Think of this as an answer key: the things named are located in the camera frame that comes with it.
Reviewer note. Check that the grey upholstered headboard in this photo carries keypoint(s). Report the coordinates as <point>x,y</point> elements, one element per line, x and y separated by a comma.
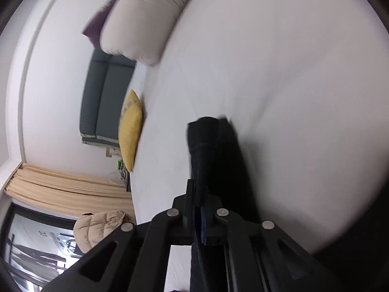
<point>103,97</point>

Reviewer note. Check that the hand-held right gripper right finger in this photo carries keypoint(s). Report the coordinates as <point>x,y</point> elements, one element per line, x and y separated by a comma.
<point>214,228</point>

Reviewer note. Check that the black pants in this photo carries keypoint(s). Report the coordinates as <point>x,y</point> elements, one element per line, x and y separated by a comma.
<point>209,146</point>

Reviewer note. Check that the beige puffer jacket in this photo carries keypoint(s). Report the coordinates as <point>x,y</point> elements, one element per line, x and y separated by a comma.
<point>97,226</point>

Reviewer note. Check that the wooden bedside table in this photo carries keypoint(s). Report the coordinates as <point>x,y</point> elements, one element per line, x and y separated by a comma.
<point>111,152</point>

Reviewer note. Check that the purple garment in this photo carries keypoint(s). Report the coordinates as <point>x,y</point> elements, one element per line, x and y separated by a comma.
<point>98,26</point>

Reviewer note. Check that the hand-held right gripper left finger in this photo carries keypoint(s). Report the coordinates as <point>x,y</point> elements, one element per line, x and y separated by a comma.
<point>187,219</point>

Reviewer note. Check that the beige curtain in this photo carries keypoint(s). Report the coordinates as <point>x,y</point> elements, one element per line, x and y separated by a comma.
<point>60,185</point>

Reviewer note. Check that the beige folded garment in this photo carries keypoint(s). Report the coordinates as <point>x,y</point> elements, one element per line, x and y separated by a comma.
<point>142,18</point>

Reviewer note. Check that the yellow pillow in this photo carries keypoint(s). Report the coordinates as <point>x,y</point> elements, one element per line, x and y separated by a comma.
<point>130,130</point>

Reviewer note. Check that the window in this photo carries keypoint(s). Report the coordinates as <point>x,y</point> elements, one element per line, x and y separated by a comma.
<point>30,249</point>

